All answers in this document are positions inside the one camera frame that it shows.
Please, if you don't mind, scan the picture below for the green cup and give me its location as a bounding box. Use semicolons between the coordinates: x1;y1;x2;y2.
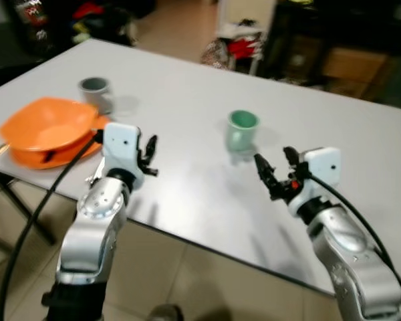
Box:
226;110;260;153

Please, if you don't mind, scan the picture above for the grey cup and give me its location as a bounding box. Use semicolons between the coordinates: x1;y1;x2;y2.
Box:
78;77;114;116

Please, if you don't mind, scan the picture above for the orange plastic bowl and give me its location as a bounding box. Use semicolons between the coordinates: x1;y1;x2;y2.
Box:
0;97;100;152

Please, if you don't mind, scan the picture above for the orange plastic plate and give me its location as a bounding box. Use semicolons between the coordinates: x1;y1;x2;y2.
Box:
9;115;113;169

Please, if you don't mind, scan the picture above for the brown cardboard box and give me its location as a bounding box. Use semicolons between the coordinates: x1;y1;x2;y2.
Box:
321;47;388;84

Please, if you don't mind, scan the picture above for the chair piled with clothes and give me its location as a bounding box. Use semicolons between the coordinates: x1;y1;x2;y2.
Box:
200;19;268;76

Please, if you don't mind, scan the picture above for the dark pile of bags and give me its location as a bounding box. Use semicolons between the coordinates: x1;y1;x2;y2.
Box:
0;0;154;58

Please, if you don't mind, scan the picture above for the dark shelf cabinet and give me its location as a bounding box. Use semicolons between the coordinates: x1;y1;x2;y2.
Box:
257;0;401;111

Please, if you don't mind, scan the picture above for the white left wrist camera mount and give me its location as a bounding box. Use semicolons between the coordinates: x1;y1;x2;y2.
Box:
102;122;144;178

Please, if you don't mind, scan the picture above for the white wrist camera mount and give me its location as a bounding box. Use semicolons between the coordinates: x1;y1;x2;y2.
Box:
287;147;342;216
102;122;144;178

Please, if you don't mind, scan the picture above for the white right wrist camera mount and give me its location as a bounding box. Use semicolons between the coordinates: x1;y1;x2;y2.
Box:
287;147;342;216

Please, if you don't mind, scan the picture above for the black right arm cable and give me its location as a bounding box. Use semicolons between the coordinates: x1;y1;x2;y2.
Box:
307;173;401;308

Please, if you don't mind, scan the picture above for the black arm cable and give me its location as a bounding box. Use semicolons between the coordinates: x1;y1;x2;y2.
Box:
307;173;401;308
0;130;104;321

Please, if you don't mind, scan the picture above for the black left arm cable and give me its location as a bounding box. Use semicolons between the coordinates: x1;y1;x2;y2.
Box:
0;130;104;321

